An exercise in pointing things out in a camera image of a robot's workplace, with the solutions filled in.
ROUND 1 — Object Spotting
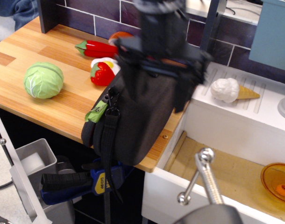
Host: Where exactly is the blue yellow bar clamp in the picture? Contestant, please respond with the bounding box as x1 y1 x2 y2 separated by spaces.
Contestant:
40 158 135 206

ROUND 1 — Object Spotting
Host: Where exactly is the toy ice cream cone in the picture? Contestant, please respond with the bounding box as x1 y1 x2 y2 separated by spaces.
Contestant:
210 78 260 103

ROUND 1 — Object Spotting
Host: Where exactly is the red toy chili pepper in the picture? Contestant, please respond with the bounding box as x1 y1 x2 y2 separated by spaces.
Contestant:
75 40 118 58

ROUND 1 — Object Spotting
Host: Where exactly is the white toy sink unit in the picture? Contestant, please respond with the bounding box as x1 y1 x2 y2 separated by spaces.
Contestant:
142 63 285 224

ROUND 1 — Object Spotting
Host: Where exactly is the black zipper case bag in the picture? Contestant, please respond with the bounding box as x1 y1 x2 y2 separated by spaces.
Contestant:
81 71 176 201

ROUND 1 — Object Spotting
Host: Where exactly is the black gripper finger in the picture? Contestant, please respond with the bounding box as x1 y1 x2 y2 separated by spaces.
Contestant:
120 63 148 100
174 75 198 113

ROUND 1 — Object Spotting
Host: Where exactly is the person blue jeans leg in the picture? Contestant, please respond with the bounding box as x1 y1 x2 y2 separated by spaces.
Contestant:
0 0 39 31

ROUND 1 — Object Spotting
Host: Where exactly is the toy salmon sushi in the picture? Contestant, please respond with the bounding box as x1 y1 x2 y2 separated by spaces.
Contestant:
108 31 133 45

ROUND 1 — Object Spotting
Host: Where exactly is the green tape zipper tag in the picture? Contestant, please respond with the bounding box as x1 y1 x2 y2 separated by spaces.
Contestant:
85 100 108 123

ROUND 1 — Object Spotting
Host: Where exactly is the red toy strawberry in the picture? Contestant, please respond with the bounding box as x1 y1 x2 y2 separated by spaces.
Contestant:
90 62 115 86

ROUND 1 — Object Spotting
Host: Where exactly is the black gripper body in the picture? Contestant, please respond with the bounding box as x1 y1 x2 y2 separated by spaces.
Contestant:
114 14 212 82

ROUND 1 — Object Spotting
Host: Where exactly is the light blue cabinet door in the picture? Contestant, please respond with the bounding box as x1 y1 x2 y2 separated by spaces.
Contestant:
249 0 285 70

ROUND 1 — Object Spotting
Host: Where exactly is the orange plastic bowl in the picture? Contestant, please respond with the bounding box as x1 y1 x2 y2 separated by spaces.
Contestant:
261 163 285 203

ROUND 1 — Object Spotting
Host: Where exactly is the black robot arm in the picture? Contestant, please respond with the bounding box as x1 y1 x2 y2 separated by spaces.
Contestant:
115 0 212 112

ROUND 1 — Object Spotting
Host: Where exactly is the grey metal bin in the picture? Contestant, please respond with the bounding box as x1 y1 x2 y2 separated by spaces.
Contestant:
7 139 75 224

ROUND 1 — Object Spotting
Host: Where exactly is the toy fried egg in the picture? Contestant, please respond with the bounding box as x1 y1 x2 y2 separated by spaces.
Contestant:
91 57 121 75

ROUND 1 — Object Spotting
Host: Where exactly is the chrome toy faucet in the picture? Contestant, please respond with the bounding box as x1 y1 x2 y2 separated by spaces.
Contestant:
177 147 243 224

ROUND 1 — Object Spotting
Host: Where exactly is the green toy cabbage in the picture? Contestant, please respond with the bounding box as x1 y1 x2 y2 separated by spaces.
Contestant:
23 62 64 99

